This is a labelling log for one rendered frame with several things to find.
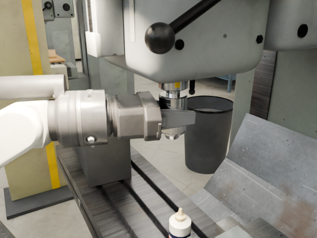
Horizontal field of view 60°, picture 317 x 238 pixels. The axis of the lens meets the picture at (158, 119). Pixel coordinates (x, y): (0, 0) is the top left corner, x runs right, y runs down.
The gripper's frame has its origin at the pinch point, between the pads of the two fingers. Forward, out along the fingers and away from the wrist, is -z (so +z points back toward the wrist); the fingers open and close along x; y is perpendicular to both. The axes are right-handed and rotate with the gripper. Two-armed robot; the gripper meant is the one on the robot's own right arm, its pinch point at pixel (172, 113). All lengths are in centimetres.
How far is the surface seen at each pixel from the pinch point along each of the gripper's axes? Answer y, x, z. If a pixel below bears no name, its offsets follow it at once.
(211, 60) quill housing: -10.2, -9.8, -2.1
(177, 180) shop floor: 123, 159, -48
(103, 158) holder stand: 19.8, 22.6, 12.2
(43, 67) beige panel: 21, 164, 52
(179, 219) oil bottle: 18.3, -4.7, -0.6
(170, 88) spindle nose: -4.9, -2.2, 1.1
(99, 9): -15.9, -5.9, 11.0
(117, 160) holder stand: 21.3, 23.4, 8.6
